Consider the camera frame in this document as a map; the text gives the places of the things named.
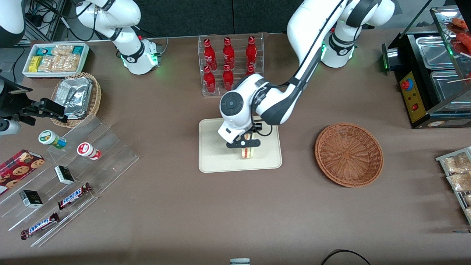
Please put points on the clear acrylic stepped stand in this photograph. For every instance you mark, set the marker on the clear acrylic stepped stand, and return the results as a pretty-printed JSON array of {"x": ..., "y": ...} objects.
[{"x": 110, "y": 158}]

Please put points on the brown Snickers bar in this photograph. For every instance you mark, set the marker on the brown Snickers bar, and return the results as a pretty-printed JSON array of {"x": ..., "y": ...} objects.
[
  {"x": 39, "y": 226},
  {"x": 73, "y": 195}
]

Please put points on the small grey device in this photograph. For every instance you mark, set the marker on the small grey device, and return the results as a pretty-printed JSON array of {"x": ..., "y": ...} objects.
[{"x": 240, "y": 261}]

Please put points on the black food warmer cabinet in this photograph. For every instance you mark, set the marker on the black food warmer cabinet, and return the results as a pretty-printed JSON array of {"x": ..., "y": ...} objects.
[{"x": 406, "y": 99}]

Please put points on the silver foil package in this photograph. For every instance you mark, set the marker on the silver foil package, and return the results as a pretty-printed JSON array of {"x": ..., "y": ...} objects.
[{"x": 75, "y": 97}]

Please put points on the triangular sandwich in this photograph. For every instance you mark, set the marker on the triangular sandwich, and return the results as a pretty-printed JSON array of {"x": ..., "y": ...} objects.
[{"x": 248, "y": 153}]

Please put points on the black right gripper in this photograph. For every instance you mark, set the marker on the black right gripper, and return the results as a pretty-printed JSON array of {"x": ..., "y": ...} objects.
[{"x": 10, "y": 98}]

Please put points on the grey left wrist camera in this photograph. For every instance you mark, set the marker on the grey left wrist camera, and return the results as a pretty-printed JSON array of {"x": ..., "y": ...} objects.
[{"x": 235, "y": 143}]

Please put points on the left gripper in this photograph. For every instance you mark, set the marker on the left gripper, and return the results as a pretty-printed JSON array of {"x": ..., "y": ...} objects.
[{"x": 256, "y": 127}]

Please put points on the green lid yogurt cup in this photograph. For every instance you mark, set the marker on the green lid yogurt cup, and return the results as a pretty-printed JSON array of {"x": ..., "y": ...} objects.
[{"x": 49, "y": 137}]

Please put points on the red cola bottle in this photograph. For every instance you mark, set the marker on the red cola bottle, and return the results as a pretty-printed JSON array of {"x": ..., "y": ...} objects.
[
  {"x": 250, "y": 70},
  {"x": 228, "y": 79},
  {"x": 228, "y": 53},
  {"x": 251, "y": 51},
  {"x": 209, "y": 81},
  {"x": 209, "y": 55}
]

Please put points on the red emergency stop button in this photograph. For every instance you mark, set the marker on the red emergency stop button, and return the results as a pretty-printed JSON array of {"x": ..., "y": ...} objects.
[{"x": 406, "y": 84}]

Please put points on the small black box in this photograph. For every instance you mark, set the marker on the small black box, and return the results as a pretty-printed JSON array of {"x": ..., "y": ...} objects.
[
  {"x": 64, "y": 175},
  {"x": 31, "y": 198}
]

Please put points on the brown round wicker basket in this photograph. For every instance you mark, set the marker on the brown round wicker basket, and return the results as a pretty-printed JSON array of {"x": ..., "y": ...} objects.
[{"x": 347, "y": 154}]

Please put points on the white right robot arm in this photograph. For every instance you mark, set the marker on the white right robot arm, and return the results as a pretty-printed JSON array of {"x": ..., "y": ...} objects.
[{"x": 136, "y": 55}]

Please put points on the clear bag of fried snacks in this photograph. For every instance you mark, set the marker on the clear bag of fried snacks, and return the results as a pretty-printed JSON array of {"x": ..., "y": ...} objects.
[
  {"x": 456, "y": 163},
  {"x": 460, "y": 182},
  {"x": 467, "y": 200},
  {"x": 468, "y": 212}
]

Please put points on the light tan wicker basket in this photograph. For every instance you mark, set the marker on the light tan wicker basket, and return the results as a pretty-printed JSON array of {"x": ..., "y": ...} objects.
[{"x": 96, "y": 99}]

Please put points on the cream plastic serving tray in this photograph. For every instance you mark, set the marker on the cream plastic serving tray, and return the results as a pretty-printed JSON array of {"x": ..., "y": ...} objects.
[{"x": 213, "y": 158}]

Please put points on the red sausage skewer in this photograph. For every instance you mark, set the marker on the red sausage skewer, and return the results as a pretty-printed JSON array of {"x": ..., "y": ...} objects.
[
  {"x": 464, "y": 42},
  {"x": 460, "y": 24}
]

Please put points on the white rectangular snack bin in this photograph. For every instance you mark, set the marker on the white rectangular snack bin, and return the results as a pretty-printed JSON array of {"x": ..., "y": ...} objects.
[{"x": 85, "y": 59}]

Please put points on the red cookie box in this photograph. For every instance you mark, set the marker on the red cookie box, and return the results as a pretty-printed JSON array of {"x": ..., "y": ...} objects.
[{"x": 18, "y": 169}]

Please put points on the clear bag of crackers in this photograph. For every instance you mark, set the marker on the clear bag of crackers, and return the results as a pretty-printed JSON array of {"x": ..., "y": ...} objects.
[
  {"x": 47, "y": 63},
  {"x": 68, "y": 63},
  {"x": 62, "y": 50}
]

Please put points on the yellow snack packet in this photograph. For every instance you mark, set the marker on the yellow snack packet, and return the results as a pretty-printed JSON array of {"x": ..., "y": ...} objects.
[{"x": 35, "y": 63}]

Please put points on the clear acrylic bottle rack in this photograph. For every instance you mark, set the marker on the clear acrylic bottle rack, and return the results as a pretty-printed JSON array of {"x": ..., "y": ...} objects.
[{"x": 217, "y": 92}]

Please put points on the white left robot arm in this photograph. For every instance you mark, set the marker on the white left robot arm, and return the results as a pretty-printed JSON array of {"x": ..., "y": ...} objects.
[{"x": 305, "y": 25}]

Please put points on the grey metal snack rack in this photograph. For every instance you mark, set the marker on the grey metal snack rack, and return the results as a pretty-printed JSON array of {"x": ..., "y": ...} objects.
[{"x": 441, "y": 159}]

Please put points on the aluminium frame post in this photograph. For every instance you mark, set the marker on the aluminium frame post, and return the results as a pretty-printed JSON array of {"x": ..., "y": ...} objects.
[{"x": 51, "y": 22}]

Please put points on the teal snack packet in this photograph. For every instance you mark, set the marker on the teal snack packet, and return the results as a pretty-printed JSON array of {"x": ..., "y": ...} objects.
[
  {"x": 43, "y": 50},
  {"x": 77, "y": 50}
]

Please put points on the red lid yogurt cup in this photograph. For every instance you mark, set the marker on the red lid yogurt cup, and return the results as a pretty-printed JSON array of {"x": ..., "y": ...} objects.
[{"x": 86, "y": 149}]

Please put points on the steel food pan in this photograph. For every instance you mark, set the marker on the steel food pan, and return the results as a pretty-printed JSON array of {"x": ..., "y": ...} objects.
[
  {"x": 449, "y": 86},
  {"x": 436, "y": 53}
]

